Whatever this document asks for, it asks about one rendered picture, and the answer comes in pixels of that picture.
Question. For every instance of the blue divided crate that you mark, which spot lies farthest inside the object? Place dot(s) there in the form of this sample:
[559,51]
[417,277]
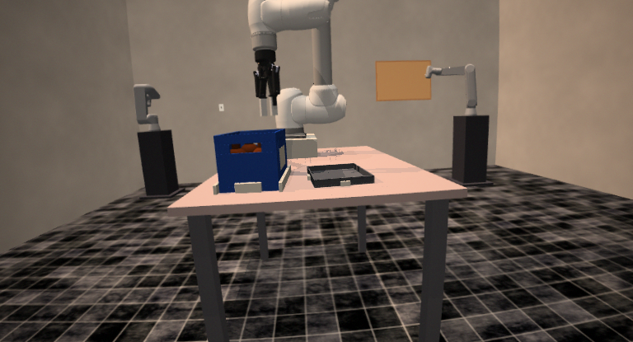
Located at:
[266,166]

